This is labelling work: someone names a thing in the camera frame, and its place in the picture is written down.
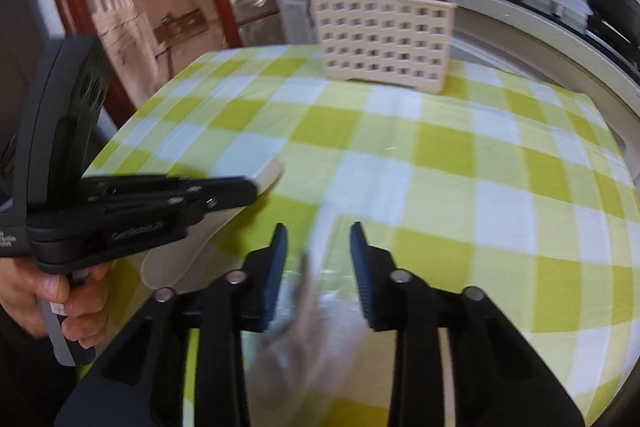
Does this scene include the person's left hand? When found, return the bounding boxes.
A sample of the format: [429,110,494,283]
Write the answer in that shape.
[0,257,110,351]

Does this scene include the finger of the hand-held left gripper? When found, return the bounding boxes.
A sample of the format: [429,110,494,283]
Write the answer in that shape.
[85,197,222,229]
[82,175,259,210]

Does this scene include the cardboard boxes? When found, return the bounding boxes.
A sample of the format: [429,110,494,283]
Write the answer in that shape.
[152,8,209,46]

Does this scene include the white ceramic spoon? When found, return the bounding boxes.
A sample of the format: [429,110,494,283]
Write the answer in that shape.
[141,156,287,294]
[249,212,363,413]

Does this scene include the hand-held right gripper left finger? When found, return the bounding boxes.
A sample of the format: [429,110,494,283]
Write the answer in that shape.
[54,223,289,427]

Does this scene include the white perforated plastic basket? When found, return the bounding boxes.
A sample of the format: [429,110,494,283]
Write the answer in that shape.
[299,0,459,96]

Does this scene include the yellow green checkered tablecloth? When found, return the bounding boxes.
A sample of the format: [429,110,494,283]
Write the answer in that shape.
[75,44,640,427]

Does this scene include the black wok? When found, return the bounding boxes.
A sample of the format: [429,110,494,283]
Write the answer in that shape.
[575,0,640,38]

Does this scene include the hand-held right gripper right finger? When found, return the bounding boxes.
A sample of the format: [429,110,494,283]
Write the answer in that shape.
[349,222,586,427]

